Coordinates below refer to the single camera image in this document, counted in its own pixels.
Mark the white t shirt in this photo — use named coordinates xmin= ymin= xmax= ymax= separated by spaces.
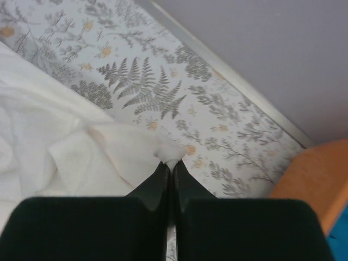
xmin=1 ymin=45 xmax=186 ymax=212

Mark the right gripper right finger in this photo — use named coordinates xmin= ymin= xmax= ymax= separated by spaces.
xmin=172 ymin=162 xmax=333 ymax=260

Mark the blue t shirt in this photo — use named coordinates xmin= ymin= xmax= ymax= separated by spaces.
xmin=328 ymin=213 xmax=348 ymax=261

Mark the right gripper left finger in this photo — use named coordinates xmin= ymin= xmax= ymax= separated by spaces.
xmin=1 ymin=164 xmax=170 ymax=260

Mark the floral table mat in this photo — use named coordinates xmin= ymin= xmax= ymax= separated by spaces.
xmin=1 ymin=1 xmax=303 ymax=198

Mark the orange plastic basket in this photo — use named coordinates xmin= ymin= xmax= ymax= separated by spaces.
xmin=270 ymin=139 xmax=347 ymax=235

